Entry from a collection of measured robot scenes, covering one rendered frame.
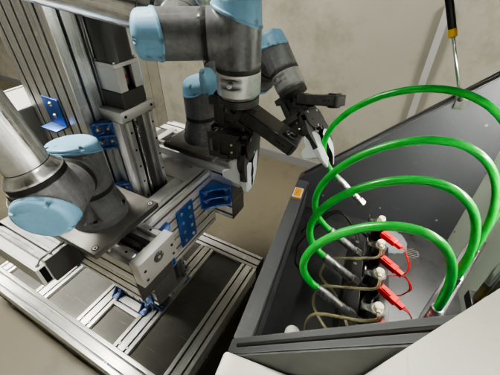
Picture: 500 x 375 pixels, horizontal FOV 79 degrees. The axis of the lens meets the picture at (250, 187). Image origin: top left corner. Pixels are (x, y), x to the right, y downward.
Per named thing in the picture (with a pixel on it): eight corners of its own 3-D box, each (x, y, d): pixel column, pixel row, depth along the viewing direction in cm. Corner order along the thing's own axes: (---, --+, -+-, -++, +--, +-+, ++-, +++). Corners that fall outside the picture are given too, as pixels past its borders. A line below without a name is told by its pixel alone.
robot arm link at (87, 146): (118, 170, 84) (103, 125, 76) (103, 202, 74) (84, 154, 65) (74, 172, 84) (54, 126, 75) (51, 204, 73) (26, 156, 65)
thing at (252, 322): (294, 210, 122) (297, 178, 112) (304, 213, 121) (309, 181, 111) (235, 367, 77) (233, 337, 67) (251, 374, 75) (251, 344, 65)
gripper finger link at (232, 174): (226, 187, 67) (225, 150, 62) (251, 192, 66) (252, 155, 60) (221, 195, 65) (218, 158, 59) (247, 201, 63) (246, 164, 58)
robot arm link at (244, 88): (266, 65, 52) (250, 80, 46) (265, 91, 55) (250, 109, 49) (226, 61, 54) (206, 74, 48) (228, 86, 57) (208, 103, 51)
